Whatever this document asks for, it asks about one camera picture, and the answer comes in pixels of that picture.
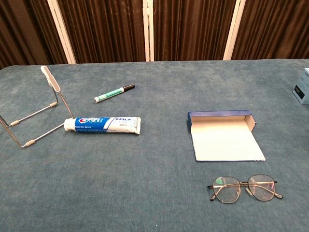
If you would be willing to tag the blue tablecloth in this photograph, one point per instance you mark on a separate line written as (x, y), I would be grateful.
(144, 181)

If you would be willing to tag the Crest toothpaste tube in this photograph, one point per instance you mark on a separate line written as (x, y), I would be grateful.
(103, 124)

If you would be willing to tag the blue glasses case white lining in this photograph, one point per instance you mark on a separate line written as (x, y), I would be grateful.
(227, 142)

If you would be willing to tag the pale blue cardboard box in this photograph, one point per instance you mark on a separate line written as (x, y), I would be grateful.
(303, 89)

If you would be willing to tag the green white marker black cap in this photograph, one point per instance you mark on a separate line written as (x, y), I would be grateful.
(113, 93)

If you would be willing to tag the brown curtain panel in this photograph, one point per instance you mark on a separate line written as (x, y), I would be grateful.
(24, 29)
(103, 29)
(190, 29)
(275, 29)

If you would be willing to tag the white frame post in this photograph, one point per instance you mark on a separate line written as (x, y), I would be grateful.
(234, 29)
(146, 29)
(61, 31)

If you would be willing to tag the round wire-frame eyeglasses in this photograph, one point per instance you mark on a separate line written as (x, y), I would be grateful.
(227, 189)

